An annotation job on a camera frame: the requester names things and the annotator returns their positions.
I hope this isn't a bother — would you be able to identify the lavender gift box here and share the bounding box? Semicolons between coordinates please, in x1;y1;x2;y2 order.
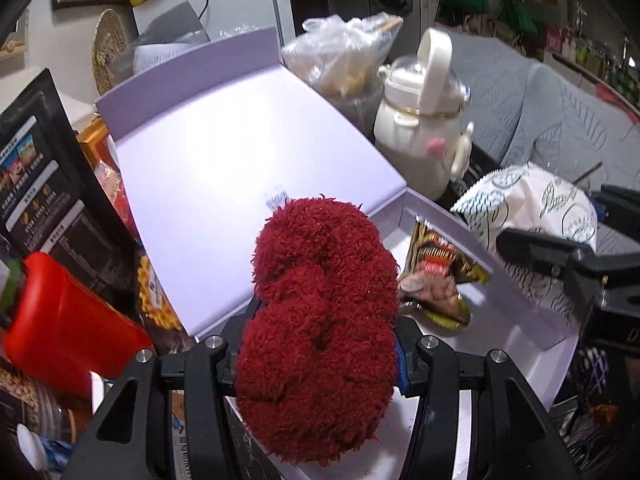
94;26;581;480

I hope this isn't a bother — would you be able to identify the red container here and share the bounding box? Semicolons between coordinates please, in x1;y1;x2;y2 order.
2;251;156;401

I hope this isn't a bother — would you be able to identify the orange printed snack bag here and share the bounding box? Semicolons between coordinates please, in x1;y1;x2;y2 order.
131;242;186;333

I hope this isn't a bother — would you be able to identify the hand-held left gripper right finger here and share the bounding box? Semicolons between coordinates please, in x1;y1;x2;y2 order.
392;317;583;480

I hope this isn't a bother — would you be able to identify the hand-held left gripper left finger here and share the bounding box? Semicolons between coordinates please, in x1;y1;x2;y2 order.
60;300;261;480

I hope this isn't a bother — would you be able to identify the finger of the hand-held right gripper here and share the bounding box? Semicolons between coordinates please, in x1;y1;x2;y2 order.
495;227;608;318
590;184;640;223

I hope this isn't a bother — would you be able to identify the leaf-embossed cushion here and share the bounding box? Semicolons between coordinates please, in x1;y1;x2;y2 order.
440;30;640;181

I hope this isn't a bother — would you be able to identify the orange carton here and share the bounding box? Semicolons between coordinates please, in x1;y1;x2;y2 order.
75;115;123;186

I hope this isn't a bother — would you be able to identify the dark red fluffy yarn skein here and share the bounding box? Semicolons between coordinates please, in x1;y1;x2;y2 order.
234;192;401;468

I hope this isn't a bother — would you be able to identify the grey paper bag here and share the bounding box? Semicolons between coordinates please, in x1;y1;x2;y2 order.
132;1;213;78

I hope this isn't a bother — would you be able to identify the clear plastic food bag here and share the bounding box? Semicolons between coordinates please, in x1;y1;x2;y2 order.
280;11;405;98

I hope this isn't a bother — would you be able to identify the cluster of clear food jars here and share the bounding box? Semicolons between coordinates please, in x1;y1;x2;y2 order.
0;355;91;480

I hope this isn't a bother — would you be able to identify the brown gold snack packet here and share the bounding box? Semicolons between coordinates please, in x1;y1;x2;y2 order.
397;215;493;331

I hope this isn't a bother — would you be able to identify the black printed pouch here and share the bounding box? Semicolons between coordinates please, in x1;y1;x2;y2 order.
0;67;143;306

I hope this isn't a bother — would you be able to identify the white kettle-shaped water bottle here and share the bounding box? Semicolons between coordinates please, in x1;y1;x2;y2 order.
372;27;476;201

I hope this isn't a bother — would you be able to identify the round woven straw mat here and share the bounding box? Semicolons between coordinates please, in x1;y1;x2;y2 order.
91;8;130;96

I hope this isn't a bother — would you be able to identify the white printed snack packet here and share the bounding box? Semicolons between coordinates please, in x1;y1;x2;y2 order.
450;162;598;321

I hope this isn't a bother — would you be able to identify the row of bottles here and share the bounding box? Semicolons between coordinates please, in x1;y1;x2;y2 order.
545;22;640;91

